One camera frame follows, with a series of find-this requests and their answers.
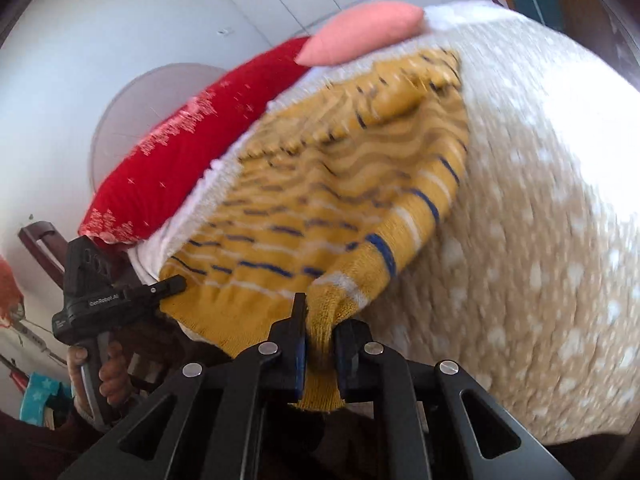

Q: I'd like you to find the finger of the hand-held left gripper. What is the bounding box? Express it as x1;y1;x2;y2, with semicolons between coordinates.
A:
148;275;188;303

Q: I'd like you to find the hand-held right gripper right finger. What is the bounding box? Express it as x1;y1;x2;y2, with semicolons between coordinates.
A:
335;319;573;480

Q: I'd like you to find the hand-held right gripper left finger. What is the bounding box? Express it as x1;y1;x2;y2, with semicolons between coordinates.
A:
59;292;308;480

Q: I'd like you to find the yellow striped knitted sweater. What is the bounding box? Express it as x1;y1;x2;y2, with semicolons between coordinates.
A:
159;48;471;415

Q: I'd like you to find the person's left hand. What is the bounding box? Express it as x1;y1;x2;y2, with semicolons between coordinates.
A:
66;341;133;408

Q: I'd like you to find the orange cloth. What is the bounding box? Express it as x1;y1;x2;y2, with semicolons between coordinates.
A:
0;255;26;331

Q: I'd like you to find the teal star-print cloth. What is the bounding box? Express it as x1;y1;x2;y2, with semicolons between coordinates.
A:
19;371;73;426

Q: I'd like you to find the red pillow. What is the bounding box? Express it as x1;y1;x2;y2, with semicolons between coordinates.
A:
77;36;316;247

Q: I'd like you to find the beige spotted blanket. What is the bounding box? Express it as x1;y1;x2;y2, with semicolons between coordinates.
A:
345;7;640;443

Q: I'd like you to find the pink pillow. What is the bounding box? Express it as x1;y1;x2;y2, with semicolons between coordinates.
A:
295;1;426;67

